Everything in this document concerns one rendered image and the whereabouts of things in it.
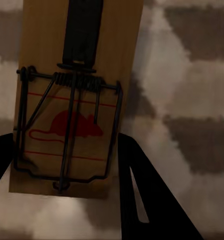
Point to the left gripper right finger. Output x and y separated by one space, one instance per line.
167 219

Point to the mousetrap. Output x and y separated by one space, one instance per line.
75 64

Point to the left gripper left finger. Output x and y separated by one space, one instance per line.
6 152

